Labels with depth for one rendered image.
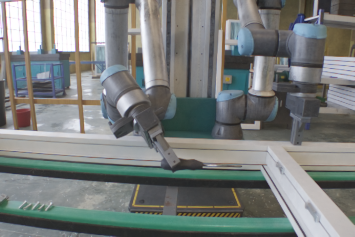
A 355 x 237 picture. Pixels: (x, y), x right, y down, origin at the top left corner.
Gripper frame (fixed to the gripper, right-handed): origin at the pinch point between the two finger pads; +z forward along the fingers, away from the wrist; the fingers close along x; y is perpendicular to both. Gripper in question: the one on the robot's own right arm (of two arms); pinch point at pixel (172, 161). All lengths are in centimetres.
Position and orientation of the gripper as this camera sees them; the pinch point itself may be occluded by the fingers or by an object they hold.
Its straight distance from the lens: 62.9
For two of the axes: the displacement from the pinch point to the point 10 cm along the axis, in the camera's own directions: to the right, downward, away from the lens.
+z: 5.6, 7.4, -3.8
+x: 0.3, 4.4, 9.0
